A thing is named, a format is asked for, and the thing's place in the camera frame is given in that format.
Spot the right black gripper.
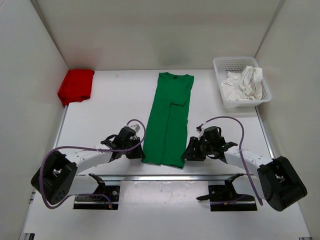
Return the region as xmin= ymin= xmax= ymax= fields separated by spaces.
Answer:
xmin=181 ymin=137 xmax=215 ymax=162

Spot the green t-shirt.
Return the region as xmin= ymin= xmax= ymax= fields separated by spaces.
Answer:
xmin=142 ymin=72 xmax=194 ymax=169

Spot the white t-shirt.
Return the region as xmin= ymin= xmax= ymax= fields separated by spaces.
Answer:
xmin=220 ymin=66 xmax=263 ymax=101

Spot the red t-shirt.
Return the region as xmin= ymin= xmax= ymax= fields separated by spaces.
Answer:
xmin=57 ymin=69 xmax=95 ymax=106

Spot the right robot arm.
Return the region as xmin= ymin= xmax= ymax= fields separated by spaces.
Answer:
xmin=181 ymin=136 xmax=308 ymax=212

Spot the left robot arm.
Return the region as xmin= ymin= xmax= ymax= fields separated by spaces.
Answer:
xmin=30 ymin=127 xmax=145 ymax=209

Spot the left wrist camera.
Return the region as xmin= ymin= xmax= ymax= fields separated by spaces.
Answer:
xmin=114 ymin=124 xmax=140 ymax=149

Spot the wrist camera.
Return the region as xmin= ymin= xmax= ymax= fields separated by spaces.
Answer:
xmin=114 ymin=124 xmax=140 ymax=149
xmin=203 ymin=126 xmax=222 ymax=145

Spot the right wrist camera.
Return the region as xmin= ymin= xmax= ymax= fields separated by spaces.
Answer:
xmin=203 ymin=126 xmax=222 ymax=145

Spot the aluminium rail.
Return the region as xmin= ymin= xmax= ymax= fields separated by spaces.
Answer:
xmin=99 ymin=174 xmax=232 ymax=182

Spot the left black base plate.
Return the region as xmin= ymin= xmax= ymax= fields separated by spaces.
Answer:
xmin=69 ymin=173 xmax=121 ymax=210

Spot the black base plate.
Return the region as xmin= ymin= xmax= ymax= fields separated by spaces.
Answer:
xmin=69 ymin=173 xmax=121 ymax=210
xmin=196 ymin=173 xmax=258 ymax=212

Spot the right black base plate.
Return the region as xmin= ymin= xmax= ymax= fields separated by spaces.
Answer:
xmin=196 ymin=173 xmax=258 ymax=212

